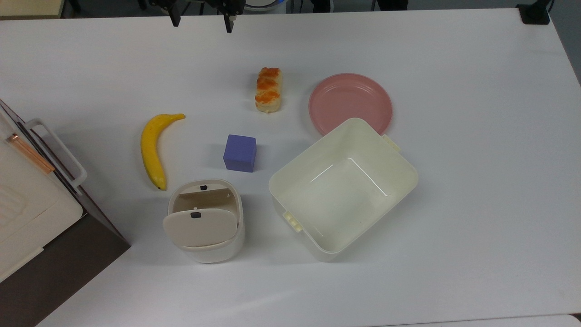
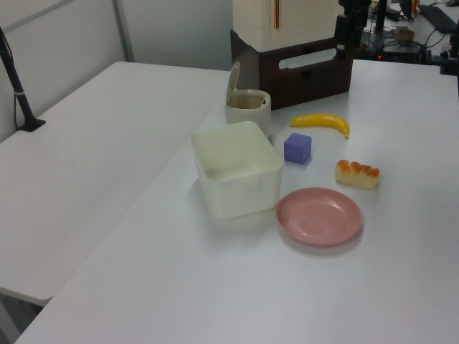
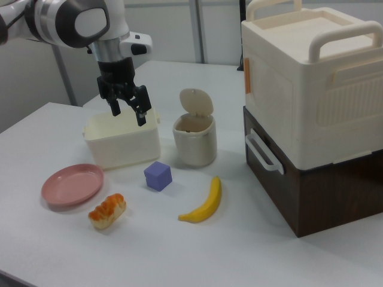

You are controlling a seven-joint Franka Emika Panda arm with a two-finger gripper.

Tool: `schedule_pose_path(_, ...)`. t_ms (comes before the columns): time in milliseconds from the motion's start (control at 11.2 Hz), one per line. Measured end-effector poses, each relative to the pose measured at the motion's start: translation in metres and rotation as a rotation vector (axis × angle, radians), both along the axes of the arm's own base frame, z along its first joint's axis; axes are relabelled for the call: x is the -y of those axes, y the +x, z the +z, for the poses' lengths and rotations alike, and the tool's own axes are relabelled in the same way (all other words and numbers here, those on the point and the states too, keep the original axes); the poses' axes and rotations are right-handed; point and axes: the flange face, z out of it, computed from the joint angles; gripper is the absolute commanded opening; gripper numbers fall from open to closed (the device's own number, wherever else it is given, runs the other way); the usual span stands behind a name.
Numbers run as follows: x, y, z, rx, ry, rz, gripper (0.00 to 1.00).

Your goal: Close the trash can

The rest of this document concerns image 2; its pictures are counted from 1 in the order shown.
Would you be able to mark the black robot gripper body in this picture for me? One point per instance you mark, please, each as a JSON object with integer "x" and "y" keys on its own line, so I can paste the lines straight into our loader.
{"x": 355, "y": 9}

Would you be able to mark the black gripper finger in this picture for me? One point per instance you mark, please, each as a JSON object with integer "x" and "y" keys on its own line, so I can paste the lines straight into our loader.
{"x": 341, "y": 36}
{"x": 355, "y": 34}

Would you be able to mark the beige small trash can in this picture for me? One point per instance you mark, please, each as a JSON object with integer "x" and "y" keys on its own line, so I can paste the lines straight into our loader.
{"x": 251, "y": 114}

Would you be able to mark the black monitor stand pole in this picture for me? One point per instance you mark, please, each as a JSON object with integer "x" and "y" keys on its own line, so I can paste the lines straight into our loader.
{"x": 380, "y": 16}

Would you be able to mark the black device red light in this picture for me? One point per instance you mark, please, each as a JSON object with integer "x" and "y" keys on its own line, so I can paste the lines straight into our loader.
{"x": 399, "y": 52}

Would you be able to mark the small cardboard box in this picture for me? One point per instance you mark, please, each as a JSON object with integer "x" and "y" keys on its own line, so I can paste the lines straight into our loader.
{"x": 404, "y": 34}

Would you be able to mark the dark brown drawer box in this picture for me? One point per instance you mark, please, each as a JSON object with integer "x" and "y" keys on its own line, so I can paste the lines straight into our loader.
{"x": 305, "y": 86}

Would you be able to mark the black keyboard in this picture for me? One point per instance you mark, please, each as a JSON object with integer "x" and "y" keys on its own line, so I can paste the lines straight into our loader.
{"x": 437, "y": 16}

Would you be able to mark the yellow toy banana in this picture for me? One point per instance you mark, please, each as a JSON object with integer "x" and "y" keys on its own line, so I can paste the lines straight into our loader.
{"x": 322, "y": 120}

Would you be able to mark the black clamp stand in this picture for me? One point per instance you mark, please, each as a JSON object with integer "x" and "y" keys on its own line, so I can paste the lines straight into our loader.
{"x": 450, "y": 53}

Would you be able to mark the purple cube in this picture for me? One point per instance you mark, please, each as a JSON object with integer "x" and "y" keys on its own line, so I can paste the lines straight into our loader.
{"x": 295, "y": 150}

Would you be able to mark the toy bread slice loaf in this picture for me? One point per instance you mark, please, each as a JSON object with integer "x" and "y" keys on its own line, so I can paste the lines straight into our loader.
{"x": 356, "y": 175}

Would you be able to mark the pink plate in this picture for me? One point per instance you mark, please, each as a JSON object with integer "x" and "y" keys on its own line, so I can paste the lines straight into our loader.
{"x": 319, "y": 218}

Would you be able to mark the white plastic storage box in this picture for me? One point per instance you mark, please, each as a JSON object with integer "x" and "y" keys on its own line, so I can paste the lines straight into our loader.
{"x": 236, "y": 200}

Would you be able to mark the black camera stand pole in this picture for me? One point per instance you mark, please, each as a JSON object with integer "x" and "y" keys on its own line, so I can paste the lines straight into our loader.
{"x": 16, "y": 89}

